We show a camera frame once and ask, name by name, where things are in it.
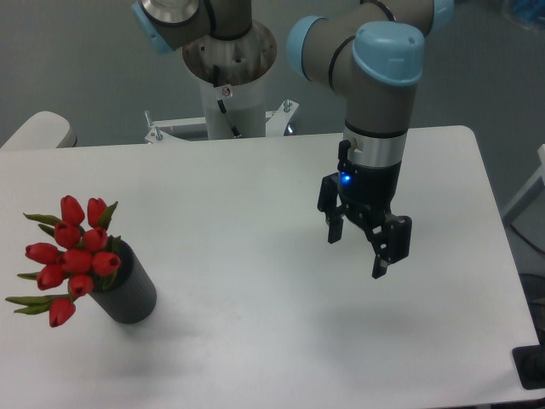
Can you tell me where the black cable grommet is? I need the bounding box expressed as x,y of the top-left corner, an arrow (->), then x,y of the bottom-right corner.
512,345 -> 544,390

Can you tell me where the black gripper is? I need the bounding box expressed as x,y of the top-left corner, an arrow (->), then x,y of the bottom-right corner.
317,140 -> 412,279

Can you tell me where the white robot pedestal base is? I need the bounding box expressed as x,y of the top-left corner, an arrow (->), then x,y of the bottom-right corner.
145,20 -> 299,144

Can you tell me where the dark grey ribbed vase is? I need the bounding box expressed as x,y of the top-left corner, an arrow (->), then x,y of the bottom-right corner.
90,241 -> 158,325

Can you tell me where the red tulip bouquet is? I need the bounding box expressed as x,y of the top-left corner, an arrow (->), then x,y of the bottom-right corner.
6,195 -> 124,328

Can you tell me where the white furniture at right edge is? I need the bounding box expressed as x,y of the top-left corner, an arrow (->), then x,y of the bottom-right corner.
501,145 -> 544,226

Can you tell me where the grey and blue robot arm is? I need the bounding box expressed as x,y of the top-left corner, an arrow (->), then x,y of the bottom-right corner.
132,1 -> 454,278

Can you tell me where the white chair backrest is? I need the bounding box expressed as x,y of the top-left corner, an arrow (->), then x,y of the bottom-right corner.
1,111 -> 77,152

